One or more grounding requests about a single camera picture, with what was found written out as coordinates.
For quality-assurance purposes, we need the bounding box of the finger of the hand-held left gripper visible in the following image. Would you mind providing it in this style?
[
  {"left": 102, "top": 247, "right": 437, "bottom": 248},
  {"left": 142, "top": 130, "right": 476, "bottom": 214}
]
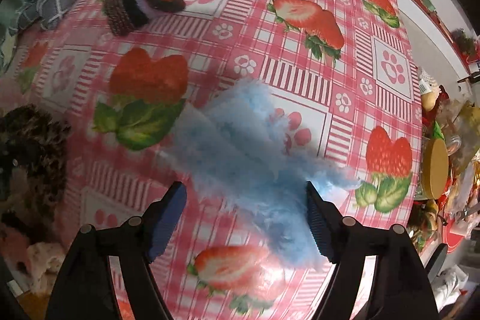
[{"left": 0, "top": 155, "right": 20, "bottom": 201}]

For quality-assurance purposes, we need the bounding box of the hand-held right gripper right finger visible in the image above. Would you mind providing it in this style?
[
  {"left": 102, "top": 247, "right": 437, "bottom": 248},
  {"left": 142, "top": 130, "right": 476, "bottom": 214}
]
[{"left": 305, "top": 181, "right": 440, "bottom": 320}]

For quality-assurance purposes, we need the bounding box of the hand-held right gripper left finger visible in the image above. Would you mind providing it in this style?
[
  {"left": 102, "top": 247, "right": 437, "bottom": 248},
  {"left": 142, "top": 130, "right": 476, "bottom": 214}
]
[{"left": 45, "top": 181, "right": 187, "bottom": 320}]

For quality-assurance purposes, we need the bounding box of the light blue fluffy sock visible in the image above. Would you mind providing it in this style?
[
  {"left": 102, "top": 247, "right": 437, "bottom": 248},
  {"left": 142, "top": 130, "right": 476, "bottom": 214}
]
[{"left": 159, "top": 78, "right": 362, "bottom": 272}]

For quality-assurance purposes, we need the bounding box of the pink and black sock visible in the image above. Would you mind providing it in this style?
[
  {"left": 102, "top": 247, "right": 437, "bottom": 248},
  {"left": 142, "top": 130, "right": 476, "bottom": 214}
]
[{"left": 0, "top": 223, "right": 34, "bottom": 274}]

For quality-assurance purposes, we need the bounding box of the white polka dot sock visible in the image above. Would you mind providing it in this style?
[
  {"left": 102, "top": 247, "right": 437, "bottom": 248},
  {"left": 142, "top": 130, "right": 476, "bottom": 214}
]
[{"left": 24, "top": 241, "right": 70, "bottom": 292}]

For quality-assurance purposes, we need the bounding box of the jar with yellow lid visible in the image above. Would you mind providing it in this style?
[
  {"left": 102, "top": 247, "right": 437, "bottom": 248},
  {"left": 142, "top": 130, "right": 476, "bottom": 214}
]
[{"left": 414, "top": 137, "right": 451, "bottom": 201}]

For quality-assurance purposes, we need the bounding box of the green plastic bag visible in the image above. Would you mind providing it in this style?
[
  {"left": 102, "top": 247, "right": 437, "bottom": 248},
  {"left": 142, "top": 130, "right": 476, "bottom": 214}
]
[{"left": 429, "top": 119, "right": 445, "bottom": 141}]

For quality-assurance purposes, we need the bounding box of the yellow round fruit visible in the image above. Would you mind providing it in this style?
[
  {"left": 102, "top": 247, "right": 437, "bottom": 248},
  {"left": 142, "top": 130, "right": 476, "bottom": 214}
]
[{"left": 421, "top": 91, "right": 440, "bottom": 111}]

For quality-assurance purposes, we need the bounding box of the pink strawberry print tablecloth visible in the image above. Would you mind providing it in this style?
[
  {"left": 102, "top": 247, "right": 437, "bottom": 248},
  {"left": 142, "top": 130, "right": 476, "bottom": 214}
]
[{"left": 0, "top": 0, "right": 422, "bottom": 320}]

